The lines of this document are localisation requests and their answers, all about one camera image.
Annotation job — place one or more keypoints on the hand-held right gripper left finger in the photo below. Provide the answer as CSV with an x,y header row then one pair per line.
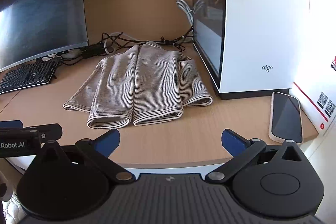
x,y
108,142

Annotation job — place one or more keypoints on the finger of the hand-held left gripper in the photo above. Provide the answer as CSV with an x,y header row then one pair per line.
x,y
50,130
10,124

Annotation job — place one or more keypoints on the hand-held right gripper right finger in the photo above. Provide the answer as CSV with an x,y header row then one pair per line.
x,y
233,142

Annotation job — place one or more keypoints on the beige striped garment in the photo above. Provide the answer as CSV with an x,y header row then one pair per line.
x,y
155,82

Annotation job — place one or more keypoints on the black keyboard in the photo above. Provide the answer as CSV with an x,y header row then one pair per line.
x,y
29,76

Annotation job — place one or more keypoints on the smartphone in white case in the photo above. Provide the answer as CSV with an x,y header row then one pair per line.
x,y
286,116

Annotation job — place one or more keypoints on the white quilted cloth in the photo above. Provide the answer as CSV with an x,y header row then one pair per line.
x,y
11,207

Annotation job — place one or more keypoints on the white box with red stripe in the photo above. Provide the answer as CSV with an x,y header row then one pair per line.
x,y
311,108

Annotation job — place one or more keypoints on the curved black monitor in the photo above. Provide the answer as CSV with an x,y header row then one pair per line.
x,y
42,8

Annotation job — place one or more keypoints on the black-framed monitor screen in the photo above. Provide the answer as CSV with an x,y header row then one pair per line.
x,y
262,16

